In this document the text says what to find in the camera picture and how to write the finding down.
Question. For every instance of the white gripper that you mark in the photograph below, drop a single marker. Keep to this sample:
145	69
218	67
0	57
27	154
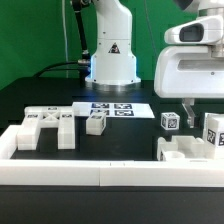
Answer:
189	72

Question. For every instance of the white chair seat part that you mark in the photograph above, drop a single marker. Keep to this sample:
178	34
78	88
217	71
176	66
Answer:
180	148

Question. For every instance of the white base tag sheet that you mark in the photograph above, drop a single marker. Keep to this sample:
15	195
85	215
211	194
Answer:
123	110

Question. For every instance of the small white tagged cube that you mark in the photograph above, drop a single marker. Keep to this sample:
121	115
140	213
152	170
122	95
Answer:
170	121

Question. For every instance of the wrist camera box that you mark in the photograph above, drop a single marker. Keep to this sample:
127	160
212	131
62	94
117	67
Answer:
206	30

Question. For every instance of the white obstacle fence wall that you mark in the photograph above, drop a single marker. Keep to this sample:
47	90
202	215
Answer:
181	173

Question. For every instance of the white chair back part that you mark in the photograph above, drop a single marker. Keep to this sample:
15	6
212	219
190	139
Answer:
40	117

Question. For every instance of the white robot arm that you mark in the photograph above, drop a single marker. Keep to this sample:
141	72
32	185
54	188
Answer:
113	65

